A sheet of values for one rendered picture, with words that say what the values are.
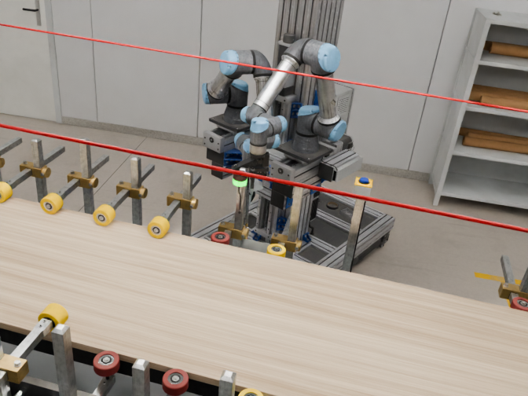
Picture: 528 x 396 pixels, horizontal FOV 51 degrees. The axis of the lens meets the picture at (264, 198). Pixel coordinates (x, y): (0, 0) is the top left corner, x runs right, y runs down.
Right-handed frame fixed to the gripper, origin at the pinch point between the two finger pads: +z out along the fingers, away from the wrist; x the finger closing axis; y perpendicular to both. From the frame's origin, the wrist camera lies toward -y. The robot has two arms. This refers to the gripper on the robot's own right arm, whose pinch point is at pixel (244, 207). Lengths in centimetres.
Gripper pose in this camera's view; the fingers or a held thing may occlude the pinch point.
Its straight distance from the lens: 277.0
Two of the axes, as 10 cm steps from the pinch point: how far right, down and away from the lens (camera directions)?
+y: 2.4, -4.8, 8.4
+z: -0.9, 8.5, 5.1
